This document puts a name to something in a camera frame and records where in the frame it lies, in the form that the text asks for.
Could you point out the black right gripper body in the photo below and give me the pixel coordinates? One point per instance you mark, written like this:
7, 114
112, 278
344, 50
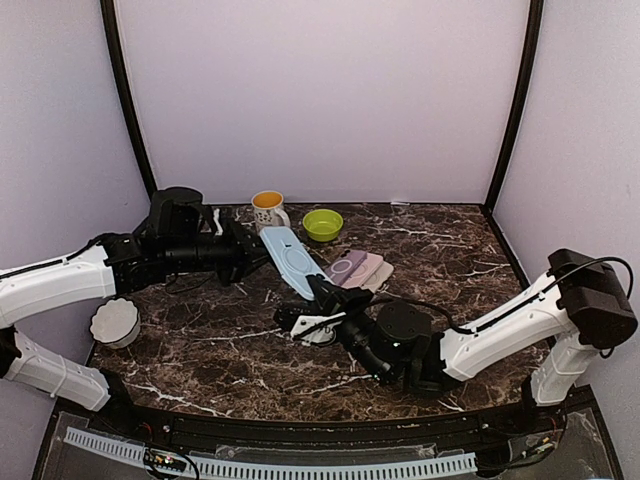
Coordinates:
322, 313

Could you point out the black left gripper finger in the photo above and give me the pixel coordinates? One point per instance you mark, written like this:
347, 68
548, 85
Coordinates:
252, 245
239, 271

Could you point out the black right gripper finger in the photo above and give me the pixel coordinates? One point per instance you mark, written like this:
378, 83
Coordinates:
328, 297
355, 299

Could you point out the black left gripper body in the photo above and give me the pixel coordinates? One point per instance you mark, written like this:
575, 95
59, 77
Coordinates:
229, 250

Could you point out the light blue phone case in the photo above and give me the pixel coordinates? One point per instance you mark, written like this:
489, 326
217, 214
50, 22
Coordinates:
291, 259

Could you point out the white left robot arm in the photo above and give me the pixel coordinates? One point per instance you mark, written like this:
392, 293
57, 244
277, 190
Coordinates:
181, 234

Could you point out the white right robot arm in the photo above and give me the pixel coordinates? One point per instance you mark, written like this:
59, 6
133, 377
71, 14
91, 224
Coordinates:
579, 301

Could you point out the clear purple phone case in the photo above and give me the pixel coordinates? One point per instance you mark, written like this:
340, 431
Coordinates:
340, 270

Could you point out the pink phone case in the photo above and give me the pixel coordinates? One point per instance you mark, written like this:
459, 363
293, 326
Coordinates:
364, 271

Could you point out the beige phone case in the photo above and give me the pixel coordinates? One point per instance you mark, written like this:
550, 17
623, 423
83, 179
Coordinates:
379, 277

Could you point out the white floral mug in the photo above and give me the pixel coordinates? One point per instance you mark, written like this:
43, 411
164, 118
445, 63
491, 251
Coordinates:
268, 210

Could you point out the lime green bowl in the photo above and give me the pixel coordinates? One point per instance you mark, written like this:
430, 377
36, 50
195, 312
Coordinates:
323, 225

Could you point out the white scalloped dish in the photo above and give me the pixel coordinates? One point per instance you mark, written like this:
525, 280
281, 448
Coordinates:
116, 324

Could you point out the small circuit board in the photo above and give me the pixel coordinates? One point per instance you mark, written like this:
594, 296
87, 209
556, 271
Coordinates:
164, 462

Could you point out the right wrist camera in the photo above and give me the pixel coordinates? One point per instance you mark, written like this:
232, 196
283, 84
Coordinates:
316, 330

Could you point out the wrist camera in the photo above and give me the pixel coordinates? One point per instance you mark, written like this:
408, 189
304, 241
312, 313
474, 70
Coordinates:
316, 330
210, 216

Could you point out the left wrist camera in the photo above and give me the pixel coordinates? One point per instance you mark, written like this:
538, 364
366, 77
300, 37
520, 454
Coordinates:
210, 216

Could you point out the black front table rail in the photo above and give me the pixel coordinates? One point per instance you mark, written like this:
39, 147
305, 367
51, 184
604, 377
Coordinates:
211, 406

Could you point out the light blue slotted cable duct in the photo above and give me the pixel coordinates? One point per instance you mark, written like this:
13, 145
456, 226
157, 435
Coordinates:
203, 466

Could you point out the black left frame post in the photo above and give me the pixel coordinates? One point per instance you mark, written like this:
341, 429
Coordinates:
120, 75

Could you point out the black frame post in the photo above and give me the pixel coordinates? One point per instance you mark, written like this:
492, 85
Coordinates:
530, 43
120, 75

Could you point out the black right frame post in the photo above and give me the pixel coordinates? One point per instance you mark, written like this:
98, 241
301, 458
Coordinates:
530, 43

